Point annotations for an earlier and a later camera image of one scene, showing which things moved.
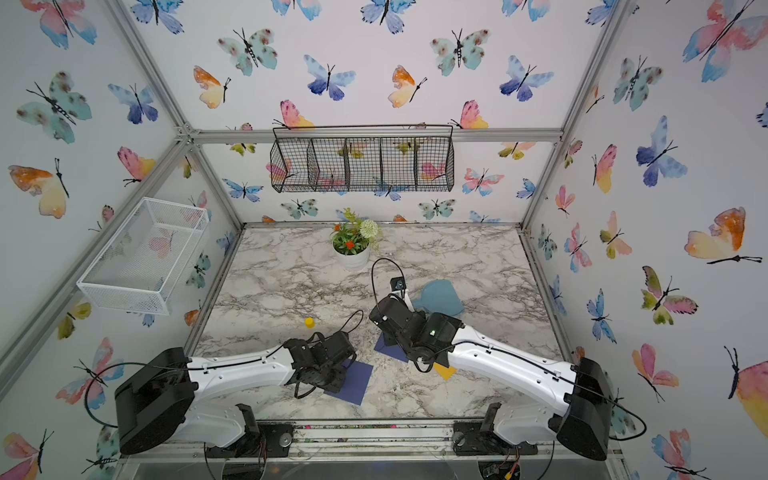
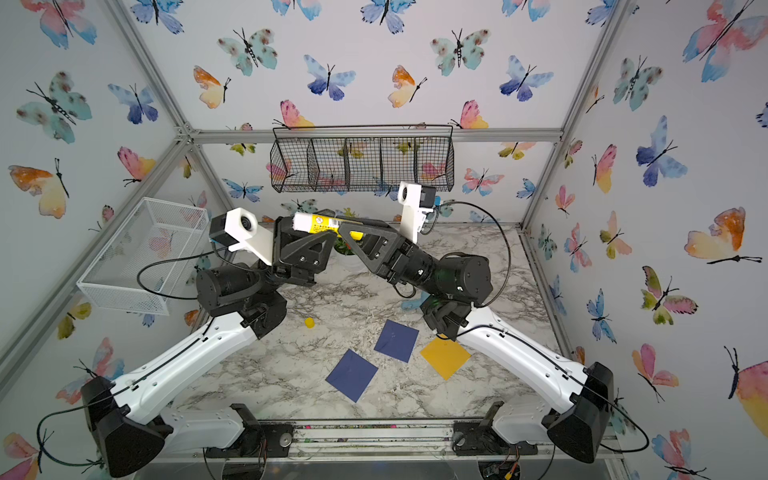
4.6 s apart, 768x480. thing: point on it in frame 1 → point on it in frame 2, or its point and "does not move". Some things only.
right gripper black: (422, 318) → (399, 260)
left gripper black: (337, 387) → (302, 255)
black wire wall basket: (362, 158) does not move
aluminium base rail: (362, 444) does not move
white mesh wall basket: (144, 264) does not move
